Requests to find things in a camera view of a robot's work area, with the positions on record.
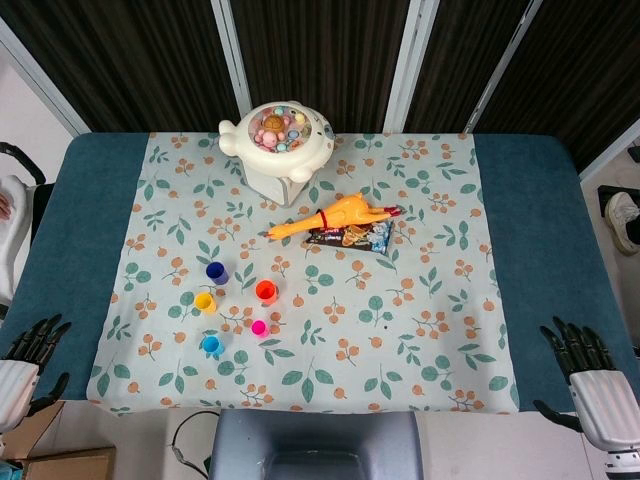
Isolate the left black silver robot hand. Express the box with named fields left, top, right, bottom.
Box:
left=0, top=313, right=73, bottom=434

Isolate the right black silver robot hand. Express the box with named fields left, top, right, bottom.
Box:
left=532, top=315, right=640, bottom=454

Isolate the yellow plastic cup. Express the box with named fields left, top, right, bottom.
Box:
left=193, top=291, right=218, bottom=316

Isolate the dark blue plastic cup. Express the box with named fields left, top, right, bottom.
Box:
left=205, top=261, right=231, bottom=286

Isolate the brown cardboard box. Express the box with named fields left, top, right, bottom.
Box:
left=0, top=399, right=117, bottom=480

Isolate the seated person in white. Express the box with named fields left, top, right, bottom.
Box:
left=0, top=174, right=32, bottom=306

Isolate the teal blue table cover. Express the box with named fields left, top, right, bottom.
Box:
left=0, top=131, right=640, bottom=401

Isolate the white sneaker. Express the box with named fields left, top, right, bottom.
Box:
left=603, top=192, right=640, bottom=256

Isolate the black chair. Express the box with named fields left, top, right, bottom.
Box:
left=0, top=142, right=55, bottom=251

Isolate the orange plastic cup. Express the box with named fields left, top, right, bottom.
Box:
left=255, top=279, right=279, bottom=307

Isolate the floral leaf print tablecloth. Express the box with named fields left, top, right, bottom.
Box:
left=85, top=131, right=521, bottom=416

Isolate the dark snack packet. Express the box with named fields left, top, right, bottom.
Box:
left=303, top=219, right=396, bottom=256

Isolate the white grey cube box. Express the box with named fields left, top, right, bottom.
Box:
left=242, top=157, right=311, bottom=209

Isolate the yellow rubber chicken toy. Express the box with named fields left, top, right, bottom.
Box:
left=266, top=192, right=405, bottom=244

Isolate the dark room divider panel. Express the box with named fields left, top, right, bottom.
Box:
left=0, top=0, right=251, bottom=135
left=212, top=0, right=426, bottom=134
left=384, top=0, right=544, bottom=134
left=464, top=0, right=640, bottom=179

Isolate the cream whale fishing toy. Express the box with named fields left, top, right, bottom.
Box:
left=218, top=100, right=335, bottom=184

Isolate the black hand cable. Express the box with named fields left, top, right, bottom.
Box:
left=171, top=410, right=221, bottom=479

